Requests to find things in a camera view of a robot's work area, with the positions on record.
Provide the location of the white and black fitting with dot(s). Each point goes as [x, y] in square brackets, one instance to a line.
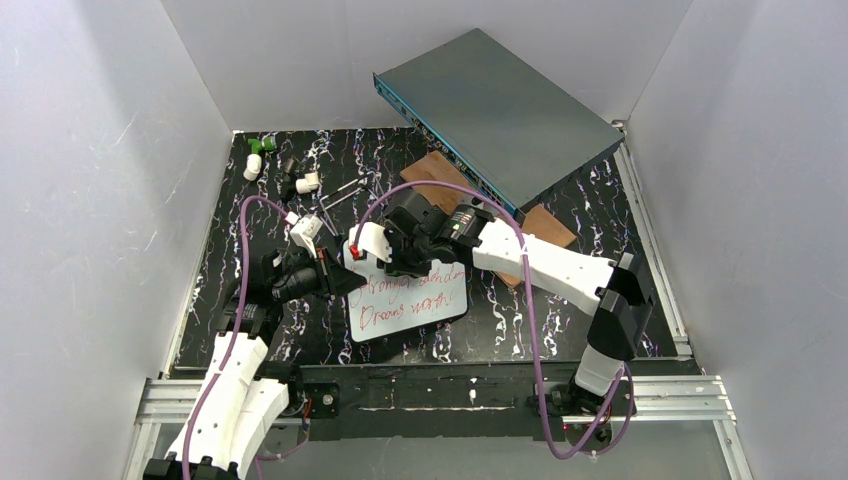
[293, 183]

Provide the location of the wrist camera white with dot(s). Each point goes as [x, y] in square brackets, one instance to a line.
[370, 240]
[303, 230]

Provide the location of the wooden board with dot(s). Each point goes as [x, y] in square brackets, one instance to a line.
[538, 222]

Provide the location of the teal network switch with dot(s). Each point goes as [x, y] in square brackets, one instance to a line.
[509, 130]

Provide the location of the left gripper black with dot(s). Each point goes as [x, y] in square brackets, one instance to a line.
[325, 276]

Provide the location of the black wire easel stand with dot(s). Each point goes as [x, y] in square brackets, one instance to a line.
[348, 192]

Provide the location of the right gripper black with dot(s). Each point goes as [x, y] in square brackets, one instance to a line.
[396, 244]

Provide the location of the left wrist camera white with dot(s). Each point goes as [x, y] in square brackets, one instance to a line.
[303, 230]

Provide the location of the white pipe elbow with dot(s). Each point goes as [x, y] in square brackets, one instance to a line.
[253, 167]

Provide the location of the aluminium frame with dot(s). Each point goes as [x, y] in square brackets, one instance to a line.
[666, 384]

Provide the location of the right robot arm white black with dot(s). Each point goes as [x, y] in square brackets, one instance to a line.
[617, 294]

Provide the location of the green pipe fitting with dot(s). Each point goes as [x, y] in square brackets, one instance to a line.
[261, 145]

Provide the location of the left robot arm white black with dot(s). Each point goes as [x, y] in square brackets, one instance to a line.
[235, 407]

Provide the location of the small whiteboard red writing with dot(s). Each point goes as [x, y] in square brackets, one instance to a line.
[386, 305]

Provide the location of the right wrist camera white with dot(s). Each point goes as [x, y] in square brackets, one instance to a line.
[370, 240]

